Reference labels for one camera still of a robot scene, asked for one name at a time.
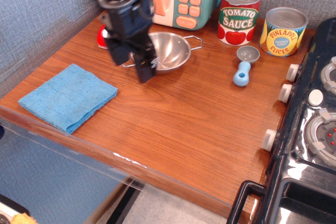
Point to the white stove knob middle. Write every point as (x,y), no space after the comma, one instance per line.
(285,92)

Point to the tomato sauce can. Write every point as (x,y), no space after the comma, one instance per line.
(237,21)

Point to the black oven door handle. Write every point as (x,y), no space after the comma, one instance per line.
(247,188)

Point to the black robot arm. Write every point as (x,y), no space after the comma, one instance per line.
(127,23)

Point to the blue grey measuring scoop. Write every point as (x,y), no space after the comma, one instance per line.
(247,55)

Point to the white stove knob front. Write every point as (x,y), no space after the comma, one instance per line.
(269,139)

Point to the blue folded towel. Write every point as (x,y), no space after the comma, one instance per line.
(68,99)

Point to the red white toy sushi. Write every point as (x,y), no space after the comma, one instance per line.
(101,36)

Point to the grey front stove burner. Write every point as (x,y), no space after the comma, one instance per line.
(320,135)

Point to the yellow object at corner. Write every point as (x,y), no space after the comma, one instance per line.
(23,219)

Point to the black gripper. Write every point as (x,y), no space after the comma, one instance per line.
(127,23)

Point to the grey rear stove burner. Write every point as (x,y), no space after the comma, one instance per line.
(325,75)

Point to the white stove knob rear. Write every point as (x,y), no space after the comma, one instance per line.
(292,72)

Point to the pineapple slices can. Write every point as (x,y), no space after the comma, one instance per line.
(283,31)

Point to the white round stove button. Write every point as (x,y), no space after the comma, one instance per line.
(315,97)

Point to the black toy stove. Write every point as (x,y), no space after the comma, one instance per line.
(300,187)

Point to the grey stove burner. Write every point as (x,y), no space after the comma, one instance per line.
(325,75)
(320,135)

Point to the white stove knob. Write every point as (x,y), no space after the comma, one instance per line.
(292,72)
(269,139)
(285,92)

